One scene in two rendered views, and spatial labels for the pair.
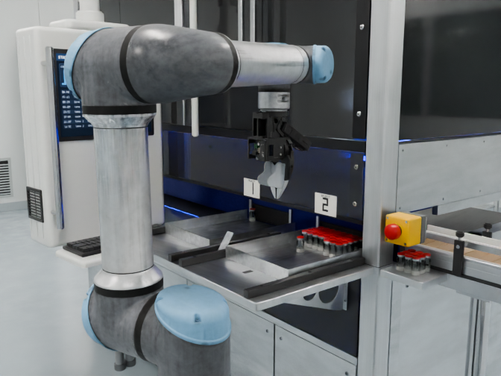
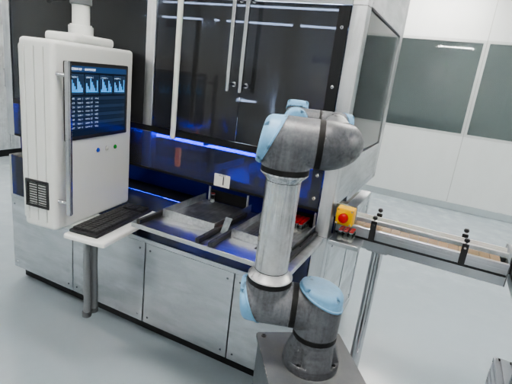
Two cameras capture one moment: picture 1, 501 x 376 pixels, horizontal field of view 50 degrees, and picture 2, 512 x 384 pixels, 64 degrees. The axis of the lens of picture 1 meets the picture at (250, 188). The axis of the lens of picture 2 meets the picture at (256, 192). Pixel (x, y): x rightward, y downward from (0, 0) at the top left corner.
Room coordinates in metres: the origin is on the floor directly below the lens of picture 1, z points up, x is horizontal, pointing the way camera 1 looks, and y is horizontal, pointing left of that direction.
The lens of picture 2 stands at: (0.05, 0.71, 1.52)
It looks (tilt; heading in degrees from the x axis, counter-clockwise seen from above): 16 degrees down; 332
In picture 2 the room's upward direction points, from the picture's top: 7 degrees clockwise
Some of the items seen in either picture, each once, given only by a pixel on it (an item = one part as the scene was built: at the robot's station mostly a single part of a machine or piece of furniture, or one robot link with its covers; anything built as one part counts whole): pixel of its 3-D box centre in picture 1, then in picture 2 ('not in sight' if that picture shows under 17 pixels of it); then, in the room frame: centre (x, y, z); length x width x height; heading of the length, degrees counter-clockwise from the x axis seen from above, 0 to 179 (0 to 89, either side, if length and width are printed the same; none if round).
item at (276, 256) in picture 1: (302, 251); (277, 229); (1.44, -0.14, 0.90); 0.34 x 0.26 x 0.04; 128
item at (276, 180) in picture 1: (276, 181); not in sight; (1.26, -0.06, 1.13); 0.06 x 0.03 x 0.09; 129
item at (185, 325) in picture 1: (190, 333); (316, 306); (0.80, 0.10, 0.96); 0.13 x 0.12 x 0.14; 58
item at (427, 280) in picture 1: (417, 273); (347, 240); (1.33, -0.43, 0.87); 0.14 x 0.13 x 0.02; 128
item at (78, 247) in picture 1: (123, 238); (113, 218); (1.87, 0.46, 0.82); 0.40 x 0.14 x 0.02; 136
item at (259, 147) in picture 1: (271, 136); not in sight; (1.27, -0.05, 1.23); 0.09 x 0.08 x 0.12; 129
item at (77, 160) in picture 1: (95, 130); (81, 128); (2.03, 0.59, 1.19); 0.50 x 0.19 x 0.78; 136
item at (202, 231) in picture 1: (230, 227); (209, 209); (1.71, 0.07, 0.90); 0.34 x 0.26 x 0.04; 128
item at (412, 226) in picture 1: (404, 228); (346, 215); (1.32, -0.39, 1.00); 0.08 x 0.07 x 0.07; 128
